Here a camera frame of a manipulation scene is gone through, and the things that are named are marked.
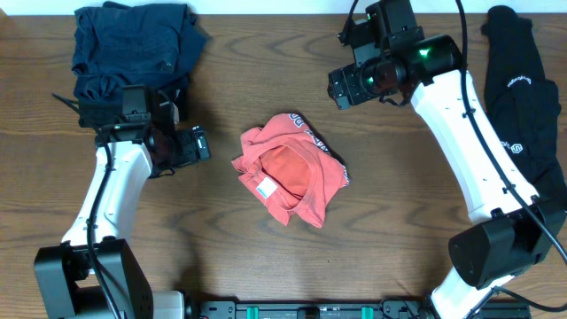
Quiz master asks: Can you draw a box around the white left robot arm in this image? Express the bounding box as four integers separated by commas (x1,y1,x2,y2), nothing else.
34,124,210,318

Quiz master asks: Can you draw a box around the red graphic t-shirt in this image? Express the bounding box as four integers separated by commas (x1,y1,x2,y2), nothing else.
232,113,350,228

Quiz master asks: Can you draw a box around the black logo shirt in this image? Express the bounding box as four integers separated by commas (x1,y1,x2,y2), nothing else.
481,5,566,205

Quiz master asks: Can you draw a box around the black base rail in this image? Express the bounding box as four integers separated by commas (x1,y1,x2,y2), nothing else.
176,290,532,319

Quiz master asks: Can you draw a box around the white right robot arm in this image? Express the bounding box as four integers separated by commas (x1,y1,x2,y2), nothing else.
328,35,566,318

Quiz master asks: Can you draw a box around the navy blue folded shirt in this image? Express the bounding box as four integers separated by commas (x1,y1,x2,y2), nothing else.
71,1,207,104

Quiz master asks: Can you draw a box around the black folded shirt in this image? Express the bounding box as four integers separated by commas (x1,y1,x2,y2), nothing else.
79,88,188,127

